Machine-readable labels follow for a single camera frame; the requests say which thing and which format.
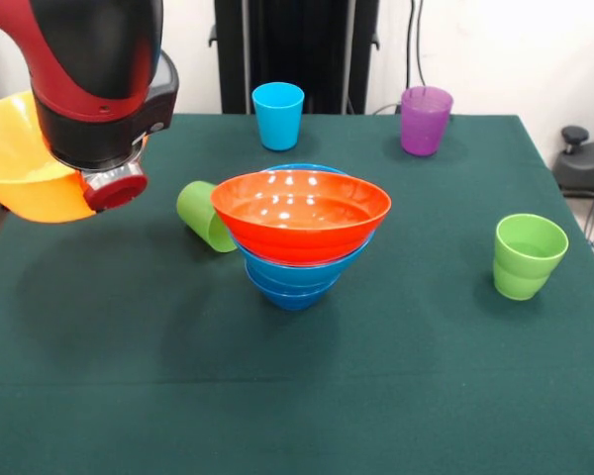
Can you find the grey black stand base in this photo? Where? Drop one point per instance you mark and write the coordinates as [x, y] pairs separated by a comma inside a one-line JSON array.
[[579, 168]]

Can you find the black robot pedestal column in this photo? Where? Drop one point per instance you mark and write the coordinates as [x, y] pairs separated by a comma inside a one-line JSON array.
[[297, 54]]

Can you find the smooth green cup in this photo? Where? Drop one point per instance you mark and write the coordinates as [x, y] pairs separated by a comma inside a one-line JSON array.
[[198, 213]]

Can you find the dark green tablecloth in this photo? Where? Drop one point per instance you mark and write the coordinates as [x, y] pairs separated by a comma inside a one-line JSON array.
[[297, 371]]

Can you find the light blue cup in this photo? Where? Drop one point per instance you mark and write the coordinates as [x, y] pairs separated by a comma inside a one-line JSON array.
[[277, 119]]

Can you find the red-orange bowl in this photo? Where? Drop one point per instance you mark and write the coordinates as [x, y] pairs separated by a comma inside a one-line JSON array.
[[297, 242]]

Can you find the large blue bowl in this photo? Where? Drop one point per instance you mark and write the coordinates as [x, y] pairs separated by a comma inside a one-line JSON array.
[[297, 271]]

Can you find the purple cup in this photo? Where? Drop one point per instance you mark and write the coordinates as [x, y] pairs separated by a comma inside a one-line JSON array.
[[423, 128]]

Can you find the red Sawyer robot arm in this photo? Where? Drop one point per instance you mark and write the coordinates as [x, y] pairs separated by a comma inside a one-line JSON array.
[[79, 128]]

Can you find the small light blue bowl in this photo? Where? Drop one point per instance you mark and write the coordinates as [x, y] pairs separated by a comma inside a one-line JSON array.
[[287, 282]]

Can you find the large yellow-orange bowl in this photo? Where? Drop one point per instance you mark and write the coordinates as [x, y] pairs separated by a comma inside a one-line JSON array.
[[10, 148]]

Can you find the small dark blue bowl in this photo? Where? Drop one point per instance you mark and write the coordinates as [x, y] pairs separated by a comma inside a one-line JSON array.
[[292, 301]]

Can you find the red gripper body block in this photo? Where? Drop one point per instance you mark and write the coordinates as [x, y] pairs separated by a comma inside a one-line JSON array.
[[116, 194]]

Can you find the ridged green cup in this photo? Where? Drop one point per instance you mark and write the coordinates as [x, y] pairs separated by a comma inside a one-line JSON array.
[[520, 282]]

